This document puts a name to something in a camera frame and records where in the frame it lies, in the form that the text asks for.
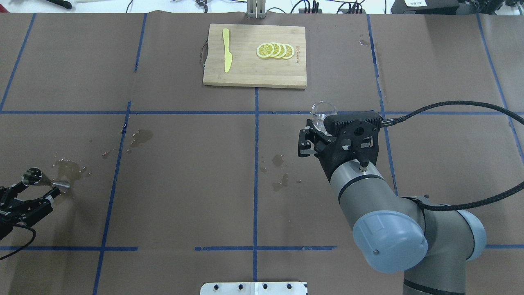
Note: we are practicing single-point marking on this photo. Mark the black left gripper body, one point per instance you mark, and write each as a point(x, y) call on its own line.
point(9, 213)

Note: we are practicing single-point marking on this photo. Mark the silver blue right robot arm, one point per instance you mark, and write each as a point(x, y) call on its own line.
point(395, 234)

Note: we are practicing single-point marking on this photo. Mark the clear glass beaker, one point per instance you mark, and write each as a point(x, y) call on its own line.
point(320, 111)

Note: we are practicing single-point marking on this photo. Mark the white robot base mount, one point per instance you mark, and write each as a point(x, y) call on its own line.
point(255, 288)

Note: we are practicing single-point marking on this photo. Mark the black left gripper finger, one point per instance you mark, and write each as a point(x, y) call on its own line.
point(9, 193)
point(49, 196)

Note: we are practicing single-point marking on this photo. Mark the bamboo cutting board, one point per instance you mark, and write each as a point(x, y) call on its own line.
point(247, 68)

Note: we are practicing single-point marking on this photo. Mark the steel double jigger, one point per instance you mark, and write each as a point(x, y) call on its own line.
point(35, 177)

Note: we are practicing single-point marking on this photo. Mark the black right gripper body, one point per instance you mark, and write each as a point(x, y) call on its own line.
point(326, 155)

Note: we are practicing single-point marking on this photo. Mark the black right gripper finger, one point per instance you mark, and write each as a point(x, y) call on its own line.
point(306, 152)
point(310, 136)

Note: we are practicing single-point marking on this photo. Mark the yellow plastic knife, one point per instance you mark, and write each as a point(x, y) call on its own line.
point(228, 57)

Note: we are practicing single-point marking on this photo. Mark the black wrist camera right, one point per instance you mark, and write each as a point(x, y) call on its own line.
point(356, 133)

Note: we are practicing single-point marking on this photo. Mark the lemon slice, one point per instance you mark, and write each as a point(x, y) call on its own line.
point(290, 51)
point(265, 50)
point(277, 49)
point(283, 51)

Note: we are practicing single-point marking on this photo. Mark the aluminium frame post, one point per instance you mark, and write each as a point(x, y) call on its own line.
point(256, 9)

